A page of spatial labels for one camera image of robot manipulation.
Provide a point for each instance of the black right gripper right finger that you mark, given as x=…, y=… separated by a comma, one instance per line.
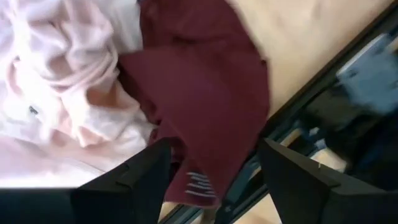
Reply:
x=295, y=193

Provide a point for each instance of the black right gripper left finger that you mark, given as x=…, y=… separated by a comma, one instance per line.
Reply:
x=140, y=186

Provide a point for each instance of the maroon garment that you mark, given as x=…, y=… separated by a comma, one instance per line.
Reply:
x=202, y=93

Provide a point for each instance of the pale pink garment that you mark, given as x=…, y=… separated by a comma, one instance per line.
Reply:
x=62, y=77

